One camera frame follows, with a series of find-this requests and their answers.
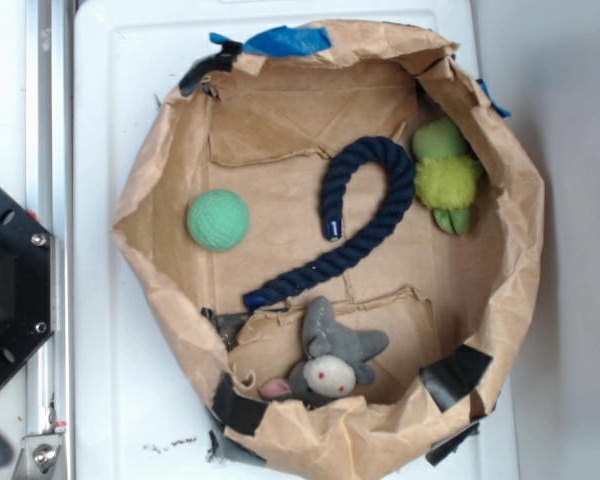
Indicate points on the blue tape strip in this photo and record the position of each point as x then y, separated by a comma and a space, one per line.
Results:
284, 41
502, 112

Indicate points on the blue tape strip right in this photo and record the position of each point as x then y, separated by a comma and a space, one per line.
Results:
502, 112

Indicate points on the blue tape strip top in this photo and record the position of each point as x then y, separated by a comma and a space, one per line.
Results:
284, 41

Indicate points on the black tape patch right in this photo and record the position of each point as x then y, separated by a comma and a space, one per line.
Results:
454, 377

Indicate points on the grey plush donkey toy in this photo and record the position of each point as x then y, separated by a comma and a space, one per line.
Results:
336, 359

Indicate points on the black tape patch bottom-left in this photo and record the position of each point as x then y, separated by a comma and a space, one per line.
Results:
231, 411

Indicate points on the green plush frog toy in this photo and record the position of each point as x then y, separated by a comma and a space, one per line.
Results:
446, 174

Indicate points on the aluminium frame rail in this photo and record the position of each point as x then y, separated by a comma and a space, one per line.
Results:
49, 194

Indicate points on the metal corner bracket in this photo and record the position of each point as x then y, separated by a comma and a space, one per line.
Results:
42, 457

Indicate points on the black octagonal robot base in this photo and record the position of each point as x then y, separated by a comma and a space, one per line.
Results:
25, 287

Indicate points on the brown paper bag container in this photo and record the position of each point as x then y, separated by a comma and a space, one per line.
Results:
268, 130

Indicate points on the green knitted ball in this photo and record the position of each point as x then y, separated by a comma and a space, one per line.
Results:
218, 220

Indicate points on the black tape patch top-left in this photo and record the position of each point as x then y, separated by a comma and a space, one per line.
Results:
221, 61

